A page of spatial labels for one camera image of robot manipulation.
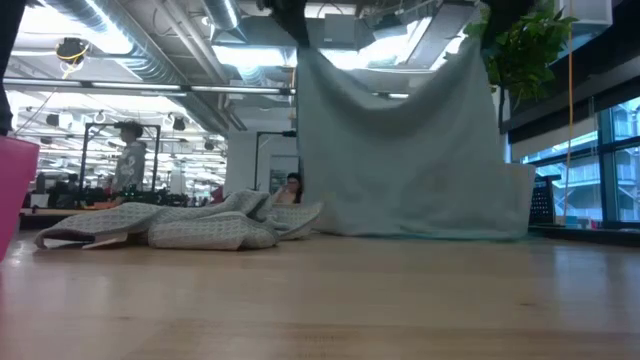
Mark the light blue microfiber towel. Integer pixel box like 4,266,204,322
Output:
295,37,537,241

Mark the grey waffle-weave towel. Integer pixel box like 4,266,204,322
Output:
33,189,325,251

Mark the pink plastic basket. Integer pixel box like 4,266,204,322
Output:
0,134,40,261

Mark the green plant in white pot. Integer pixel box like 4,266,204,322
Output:
462,0,581,239

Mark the seated person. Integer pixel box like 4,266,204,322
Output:
272,172,304,205

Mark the black perforated panel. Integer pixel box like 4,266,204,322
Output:
528,174,562,226

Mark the standing person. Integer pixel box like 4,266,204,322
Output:
110,119,149,197

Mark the ceiling cable reel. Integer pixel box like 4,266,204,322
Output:
54,36,91,67

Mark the black aluminium table frame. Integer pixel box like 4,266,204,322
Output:
527,223,640,247

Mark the black robot station frame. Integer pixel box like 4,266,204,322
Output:
78,122,162,195

